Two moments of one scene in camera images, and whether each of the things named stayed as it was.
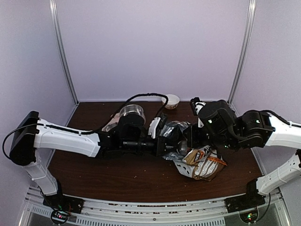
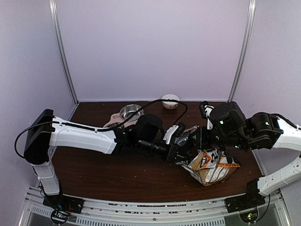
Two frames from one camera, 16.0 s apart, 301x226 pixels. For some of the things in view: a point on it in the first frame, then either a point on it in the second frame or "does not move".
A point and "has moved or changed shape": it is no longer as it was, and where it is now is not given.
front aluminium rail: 106,213 does not move
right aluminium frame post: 249,27 does not move
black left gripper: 161,150 to 173,150
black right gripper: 193,141 does not move
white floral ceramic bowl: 173,100 does not move
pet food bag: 201,163 has moved or changed shape
